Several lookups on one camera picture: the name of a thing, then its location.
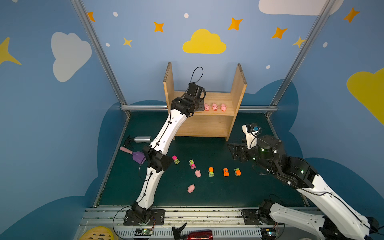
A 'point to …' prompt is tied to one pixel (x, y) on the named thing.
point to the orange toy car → (226, 172)
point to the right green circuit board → (268, 232)
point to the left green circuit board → (143, 232)
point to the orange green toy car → (211, 172)
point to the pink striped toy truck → (192, 164)
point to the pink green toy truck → (175, 159)
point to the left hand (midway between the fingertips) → (200, 102)
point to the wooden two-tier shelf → (210, 124)
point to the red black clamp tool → (203, 235)
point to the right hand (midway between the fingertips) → (237, 141)
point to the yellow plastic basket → (98, 233)
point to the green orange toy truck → (237, 172)
